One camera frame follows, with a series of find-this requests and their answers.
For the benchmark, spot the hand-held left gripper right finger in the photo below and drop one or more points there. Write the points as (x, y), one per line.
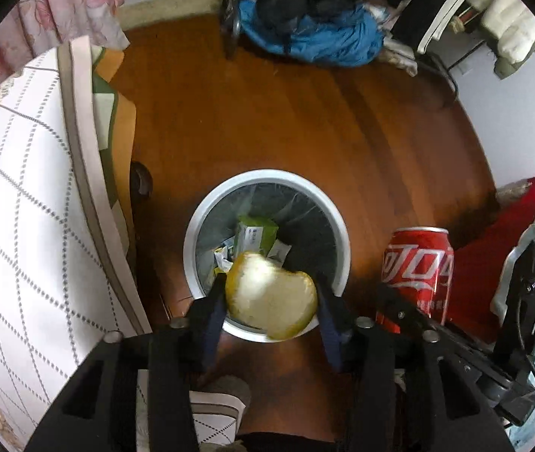
(331, 334)

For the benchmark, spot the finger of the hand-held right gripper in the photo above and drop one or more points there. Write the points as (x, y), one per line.
(401, 306)

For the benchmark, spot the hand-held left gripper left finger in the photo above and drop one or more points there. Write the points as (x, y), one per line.
(213, 329)

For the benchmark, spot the red soda can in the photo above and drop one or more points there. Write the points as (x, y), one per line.
(418, 263)

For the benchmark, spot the white pith fruit peel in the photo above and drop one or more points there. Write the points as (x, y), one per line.
(272, 296)

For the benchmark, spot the green cardboard box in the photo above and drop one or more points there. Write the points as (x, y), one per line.
(260, 223)

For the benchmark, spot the grey round trash bin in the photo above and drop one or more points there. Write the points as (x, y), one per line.
(267, 179)

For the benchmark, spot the red cloth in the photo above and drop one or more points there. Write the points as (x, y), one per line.
(484, 263)

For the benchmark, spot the grey slipper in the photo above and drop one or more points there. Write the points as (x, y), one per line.
(230, 388)

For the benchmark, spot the black metal clothes rack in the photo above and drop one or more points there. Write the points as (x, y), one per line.
(449, 80)

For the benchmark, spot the blue puffer jacket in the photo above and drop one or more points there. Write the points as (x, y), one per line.
(328, 37)

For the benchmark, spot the cream fleece jacket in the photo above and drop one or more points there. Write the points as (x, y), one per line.
(512, 23)

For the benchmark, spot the black pants white stripe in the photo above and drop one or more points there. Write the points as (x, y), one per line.
(430, 4)

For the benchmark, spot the pink floral curtain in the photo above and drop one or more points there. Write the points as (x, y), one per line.
(60, 4)

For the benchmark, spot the black wheeled frame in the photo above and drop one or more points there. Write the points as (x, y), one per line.
(233, 28)

